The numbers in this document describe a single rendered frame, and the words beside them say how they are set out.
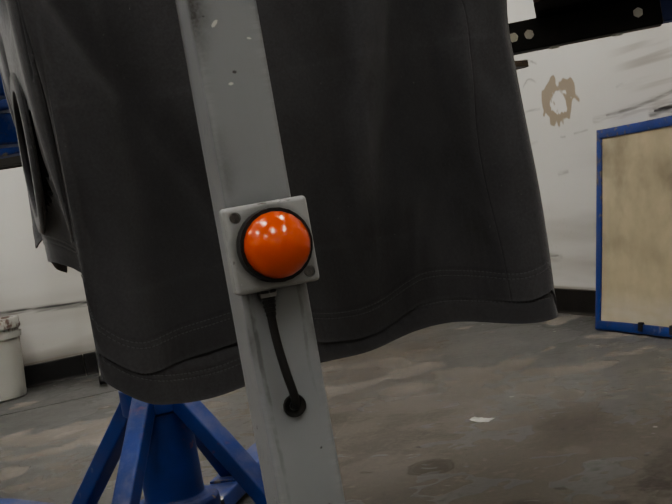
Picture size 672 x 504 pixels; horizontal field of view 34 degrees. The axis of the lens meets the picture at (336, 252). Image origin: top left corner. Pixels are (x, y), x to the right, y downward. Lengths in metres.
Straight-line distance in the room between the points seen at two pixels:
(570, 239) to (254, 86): 4.01
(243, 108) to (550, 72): 3.95
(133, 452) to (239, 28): 1.57
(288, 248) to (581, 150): 3.86
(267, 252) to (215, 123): 0.09
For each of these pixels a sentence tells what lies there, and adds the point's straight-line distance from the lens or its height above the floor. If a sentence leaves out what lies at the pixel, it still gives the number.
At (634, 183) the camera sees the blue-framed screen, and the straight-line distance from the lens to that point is 4.00.
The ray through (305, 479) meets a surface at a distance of 0.65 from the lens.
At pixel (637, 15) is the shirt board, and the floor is 0.89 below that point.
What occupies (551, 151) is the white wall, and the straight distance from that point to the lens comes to 4.62.
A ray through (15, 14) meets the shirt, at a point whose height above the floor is 0.86.
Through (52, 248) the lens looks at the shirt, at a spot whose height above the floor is 0.67.
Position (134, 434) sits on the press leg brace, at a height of 0.28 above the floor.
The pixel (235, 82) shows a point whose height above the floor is 0.74.
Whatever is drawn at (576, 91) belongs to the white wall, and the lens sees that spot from 4.39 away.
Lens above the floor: 0.67
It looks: 3 degrees down
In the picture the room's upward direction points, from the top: 10 degrees counter-clockwise
